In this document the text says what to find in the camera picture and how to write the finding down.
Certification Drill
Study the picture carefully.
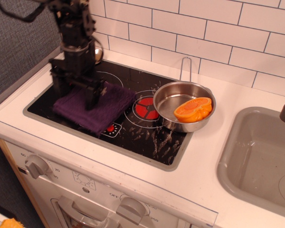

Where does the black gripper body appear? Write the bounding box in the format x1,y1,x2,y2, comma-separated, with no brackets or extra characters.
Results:
49,46,104,90

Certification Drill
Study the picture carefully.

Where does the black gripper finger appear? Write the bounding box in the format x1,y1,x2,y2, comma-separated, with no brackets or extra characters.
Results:
52,75,70,97
85,84,102,110

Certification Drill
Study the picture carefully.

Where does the purple towel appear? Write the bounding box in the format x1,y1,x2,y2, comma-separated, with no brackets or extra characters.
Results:
53,83,135,135

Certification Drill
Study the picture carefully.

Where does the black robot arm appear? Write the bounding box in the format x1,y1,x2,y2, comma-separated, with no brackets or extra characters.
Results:
48,0,104,110

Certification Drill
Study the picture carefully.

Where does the black toy stovetop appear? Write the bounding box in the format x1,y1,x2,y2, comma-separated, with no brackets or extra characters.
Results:
23,60,192,171

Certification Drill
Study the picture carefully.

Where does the stainless steel pan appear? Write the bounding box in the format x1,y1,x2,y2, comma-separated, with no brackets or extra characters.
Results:
153,71,216,133

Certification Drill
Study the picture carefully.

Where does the grey left timer knob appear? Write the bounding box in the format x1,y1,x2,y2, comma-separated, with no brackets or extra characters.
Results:
25,155,49,179

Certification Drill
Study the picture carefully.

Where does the orange toy pepper half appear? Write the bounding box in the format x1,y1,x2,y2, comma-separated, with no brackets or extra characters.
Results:
173,97,212,123

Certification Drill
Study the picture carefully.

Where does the grey oven temperature knob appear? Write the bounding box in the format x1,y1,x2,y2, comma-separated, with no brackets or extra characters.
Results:
116,197,147,225

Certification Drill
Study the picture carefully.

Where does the orange object bottom left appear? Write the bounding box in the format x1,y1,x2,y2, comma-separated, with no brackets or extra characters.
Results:
0,218,24,228

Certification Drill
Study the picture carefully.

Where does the grey toy sink basin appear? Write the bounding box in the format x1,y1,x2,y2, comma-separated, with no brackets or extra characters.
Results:
217,107,285,217

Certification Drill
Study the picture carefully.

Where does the red handled metal spoon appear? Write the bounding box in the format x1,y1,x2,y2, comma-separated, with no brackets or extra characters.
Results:
95,48,104,65

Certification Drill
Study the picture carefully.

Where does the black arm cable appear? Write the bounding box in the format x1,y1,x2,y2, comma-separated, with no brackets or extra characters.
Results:
0,0,47,23

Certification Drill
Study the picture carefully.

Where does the grey oven door handle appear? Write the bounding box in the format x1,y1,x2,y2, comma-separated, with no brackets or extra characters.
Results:
57,196,122,228

